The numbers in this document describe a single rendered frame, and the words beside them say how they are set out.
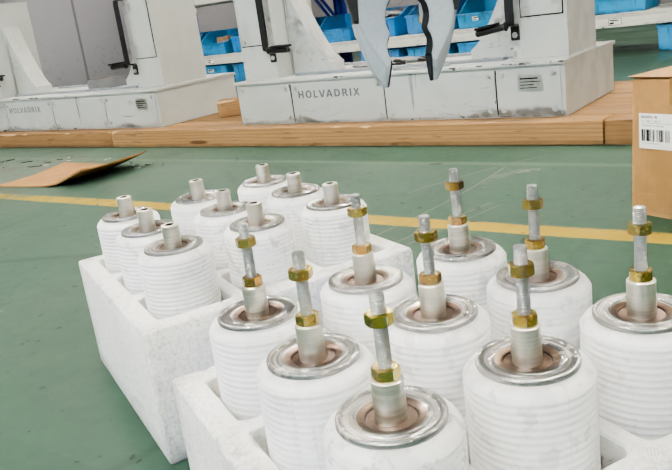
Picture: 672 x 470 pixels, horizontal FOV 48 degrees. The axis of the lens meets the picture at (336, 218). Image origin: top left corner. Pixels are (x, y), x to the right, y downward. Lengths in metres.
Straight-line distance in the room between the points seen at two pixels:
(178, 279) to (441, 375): 0.42
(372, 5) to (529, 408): 0.31
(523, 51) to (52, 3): 5.80
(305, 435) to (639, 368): 0.26
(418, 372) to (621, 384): 0.16
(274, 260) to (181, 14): 2.95
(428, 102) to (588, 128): 0.61
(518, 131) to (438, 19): 1.98
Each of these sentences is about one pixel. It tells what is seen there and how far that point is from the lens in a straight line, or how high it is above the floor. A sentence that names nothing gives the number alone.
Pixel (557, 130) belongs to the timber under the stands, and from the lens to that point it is 2.52.
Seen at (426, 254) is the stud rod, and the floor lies 0.31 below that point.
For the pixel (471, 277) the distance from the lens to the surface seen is 0.77.
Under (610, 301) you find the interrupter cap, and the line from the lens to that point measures 0.66.
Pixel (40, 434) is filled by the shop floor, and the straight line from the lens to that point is 1.16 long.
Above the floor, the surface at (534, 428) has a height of 0.22.
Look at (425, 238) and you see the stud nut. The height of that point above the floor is 0.32.
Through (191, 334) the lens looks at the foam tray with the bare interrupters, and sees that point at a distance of 0.94.
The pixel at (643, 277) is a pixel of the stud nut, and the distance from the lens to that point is 0.63.
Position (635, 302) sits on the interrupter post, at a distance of 0.63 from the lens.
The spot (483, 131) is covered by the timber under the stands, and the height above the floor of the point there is 0.05.
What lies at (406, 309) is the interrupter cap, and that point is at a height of 0.25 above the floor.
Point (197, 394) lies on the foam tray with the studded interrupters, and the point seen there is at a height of 0.18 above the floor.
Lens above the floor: 0.52
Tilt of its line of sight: 16 degrees down
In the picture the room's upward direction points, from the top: 8 degrees counter-clockwise
